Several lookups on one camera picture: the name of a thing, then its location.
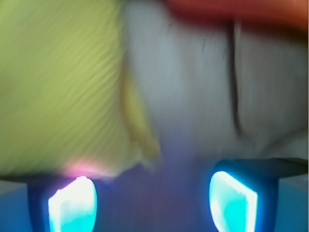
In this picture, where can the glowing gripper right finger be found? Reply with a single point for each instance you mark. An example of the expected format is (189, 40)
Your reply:
(243, 195)

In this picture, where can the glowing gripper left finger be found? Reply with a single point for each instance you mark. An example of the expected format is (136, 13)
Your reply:
(63, 204)

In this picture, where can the yellow microfiber cloth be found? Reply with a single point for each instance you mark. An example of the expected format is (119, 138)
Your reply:
(68, 101)

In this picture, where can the brown paper bag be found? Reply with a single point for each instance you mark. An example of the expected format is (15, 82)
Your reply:
(216, 90)

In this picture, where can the orange plastic toy carrot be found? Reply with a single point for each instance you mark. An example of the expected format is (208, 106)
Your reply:
(294, 13)

